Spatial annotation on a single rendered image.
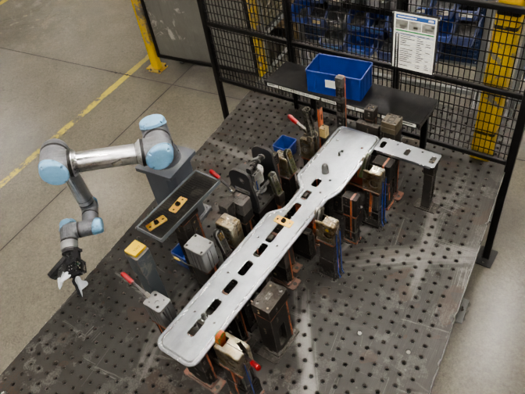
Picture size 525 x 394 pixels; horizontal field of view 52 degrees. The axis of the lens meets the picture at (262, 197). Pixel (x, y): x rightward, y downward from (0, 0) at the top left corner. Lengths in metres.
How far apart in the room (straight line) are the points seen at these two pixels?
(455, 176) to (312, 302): 1.02
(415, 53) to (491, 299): 1.43
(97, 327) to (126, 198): 1.72
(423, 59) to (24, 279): 2.80
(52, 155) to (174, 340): 0.88
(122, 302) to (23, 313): 1.27
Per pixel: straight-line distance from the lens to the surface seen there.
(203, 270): 2.14
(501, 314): 3.24
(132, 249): 2.09
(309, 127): 2.48
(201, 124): 4.53
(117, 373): 2.37
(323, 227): 2.17
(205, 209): 2.75
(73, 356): 2.51
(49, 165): 2.27
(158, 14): 5.02
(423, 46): 2.68
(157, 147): 2.23
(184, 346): 1.98
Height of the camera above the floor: 2.66
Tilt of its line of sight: 45 degrees down
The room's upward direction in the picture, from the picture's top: 11 degrees counter-clockwise
